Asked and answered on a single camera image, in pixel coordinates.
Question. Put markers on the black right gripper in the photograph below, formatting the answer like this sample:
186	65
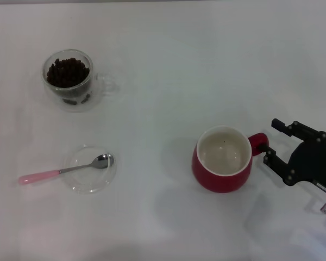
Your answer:
312	163

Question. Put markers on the red mug with white interior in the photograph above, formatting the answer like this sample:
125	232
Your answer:
220	182

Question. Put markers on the coffee beans pile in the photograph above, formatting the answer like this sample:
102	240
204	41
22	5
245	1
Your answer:
68	72

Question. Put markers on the clear glass saucer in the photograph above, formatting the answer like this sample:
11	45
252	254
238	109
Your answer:
97	182

